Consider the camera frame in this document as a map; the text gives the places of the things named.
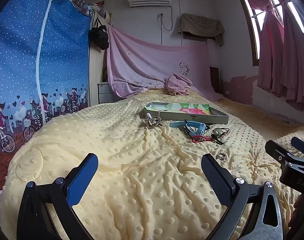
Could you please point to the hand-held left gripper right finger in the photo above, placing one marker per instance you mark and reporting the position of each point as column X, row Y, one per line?
column 214, row 177

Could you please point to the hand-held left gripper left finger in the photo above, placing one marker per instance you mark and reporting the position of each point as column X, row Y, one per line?
column 82, row 180

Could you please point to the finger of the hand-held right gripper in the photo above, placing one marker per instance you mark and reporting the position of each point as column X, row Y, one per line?
column 303, row 146
column 279, row 152

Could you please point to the grey shallow tray box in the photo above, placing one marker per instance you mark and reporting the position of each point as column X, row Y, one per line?
column 191, row 117

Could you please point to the blue wrist watch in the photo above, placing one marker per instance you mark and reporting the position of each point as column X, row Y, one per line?
column 177, row 124

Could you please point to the tan bed sheet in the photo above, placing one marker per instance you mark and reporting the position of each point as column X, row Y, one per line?
column 254, row 112

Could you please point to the cream dotted blanket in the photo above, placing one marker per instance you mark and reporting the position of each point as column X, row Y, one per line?
column 117, row 142

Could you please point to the colourful paper sheet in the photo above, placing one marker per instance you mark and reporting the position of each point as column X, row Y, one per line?
column 189, row 108

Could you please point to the pink curtain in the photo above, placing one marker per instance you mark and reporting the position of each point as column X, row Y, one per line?
column 296, row 67
column 269, row 62

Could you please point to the grey drawer cabinet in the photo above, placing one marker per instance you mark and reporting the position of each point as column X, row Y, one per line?
column 105, row 93

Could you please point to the dark brown board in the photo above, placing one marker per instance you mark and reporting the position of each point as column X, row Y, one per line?
column 214, row 80

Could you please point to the pink towel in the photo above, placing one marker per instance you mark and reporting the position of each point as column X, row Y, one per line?
column 178, row 83

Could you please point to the blue dotted printed cloth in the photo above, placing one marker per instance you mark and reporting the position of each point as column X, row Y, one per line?
column 22, row 67

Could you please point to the pink hanging sheet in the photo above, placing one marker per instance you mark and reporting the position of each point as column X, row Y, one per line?
column 142, row 62

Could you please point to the black bag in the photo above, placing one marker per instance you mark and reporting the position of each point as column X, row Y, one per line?
column 99, row 37

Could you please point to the brown hanging cloth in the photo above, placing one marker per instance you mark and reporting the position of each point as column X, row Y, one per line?
column 199, row 23

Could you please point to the floral bedding bundle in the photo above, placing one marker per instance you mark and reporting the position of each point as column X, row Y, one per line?
column 98, row 7

